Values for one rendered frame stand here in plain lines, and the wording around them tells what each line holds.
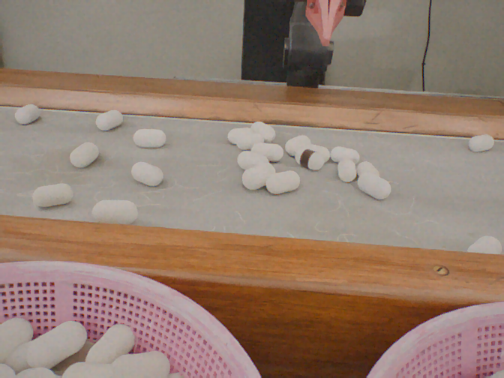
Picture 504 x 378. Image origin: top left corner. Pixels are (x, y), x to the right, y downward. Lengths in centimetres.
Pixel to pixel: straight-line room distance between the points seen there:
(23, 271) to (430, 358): 24
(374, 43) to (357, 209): 215
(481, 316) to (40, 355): 24
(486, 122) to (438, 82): 199
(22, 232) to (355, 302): 23
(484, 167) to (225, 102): 33
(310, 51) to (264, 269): 61
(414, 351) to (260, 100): 44
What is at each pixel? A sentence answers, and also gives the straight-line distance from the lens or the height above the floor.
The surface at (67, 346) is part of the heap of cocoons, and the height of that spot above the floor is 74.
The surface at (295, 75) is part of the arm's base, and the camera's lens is 89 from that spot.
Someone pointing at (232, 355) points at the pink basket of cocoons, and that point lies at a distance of 24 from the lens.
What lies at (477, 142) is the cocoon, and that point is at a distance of 60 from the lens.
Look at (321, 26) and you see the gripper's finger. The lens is 57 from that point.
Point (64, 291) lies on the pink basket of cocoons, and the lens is 30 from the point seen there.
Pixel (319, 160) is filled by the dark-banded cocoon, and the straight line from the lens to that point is 48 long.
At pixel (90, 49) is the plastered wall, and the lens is 274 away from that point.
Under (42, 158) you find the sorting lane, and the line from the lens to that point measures 53.
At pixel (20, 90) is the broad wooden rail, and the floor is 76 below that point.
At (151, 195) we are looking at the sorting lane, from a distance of 43.
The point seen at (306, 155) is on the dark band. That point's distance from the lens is 48.
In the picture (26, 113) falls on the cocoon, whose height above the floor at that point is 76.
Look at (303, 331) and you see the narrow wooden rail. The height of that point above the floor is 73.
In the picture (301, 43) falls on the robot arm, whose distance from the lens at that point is 86.
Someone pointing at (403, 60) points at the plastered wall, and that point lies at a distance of 259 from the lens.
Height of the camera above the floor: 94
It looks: 27 degrees down
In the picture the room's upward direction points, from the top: 3 degrees clockwise
